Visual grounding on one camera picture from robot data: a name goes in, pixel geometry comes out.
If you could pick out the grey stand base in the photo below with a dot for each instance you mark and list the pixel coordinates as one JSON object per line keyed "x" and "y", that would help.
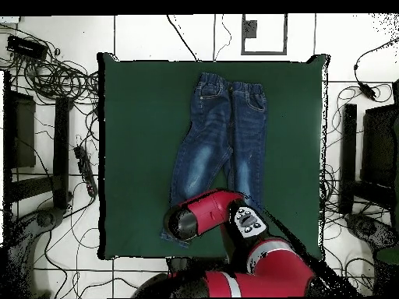
{"x": 364, "y": 227}
{"x": 46, "y": 218}

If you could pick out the grey square frame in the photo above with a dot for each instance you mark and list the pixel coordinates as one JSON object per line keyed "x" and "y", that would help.
{"x": 264, "y": 52}

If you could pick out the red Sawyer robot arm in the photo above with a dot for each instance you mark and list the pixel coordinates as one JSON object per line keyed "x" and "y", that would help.
{"x": 265, "y": 271}

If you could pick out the black electronics box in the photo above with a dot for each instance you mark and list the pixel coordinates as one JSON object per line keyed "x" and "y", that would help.
{"x": 26, "y": 46}

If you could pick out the black metal stand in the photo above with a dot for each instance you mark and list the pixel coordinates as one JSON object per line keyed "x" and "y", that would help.
{"x": 61, "y": 140}
{"x": 349, "y": 130}

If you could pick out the small dark square box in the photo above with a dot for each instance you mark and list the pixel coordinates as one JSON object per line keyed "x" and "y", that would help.
{"x": 250, "y": 29}

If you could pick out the black power strip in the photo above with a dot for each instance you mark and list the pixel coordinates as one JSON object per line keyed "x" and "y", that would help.
{"x": 85, "y": 169}

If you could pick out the blue denim jeans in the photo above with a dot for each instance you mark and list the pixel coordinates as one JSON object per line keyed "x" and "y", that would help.
{"x": 218, "y": 124}

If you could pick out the dark green tablecloth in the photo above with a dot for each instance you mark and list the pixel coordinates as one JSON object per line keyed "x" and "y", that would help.
{"x": 124, "y": 124}

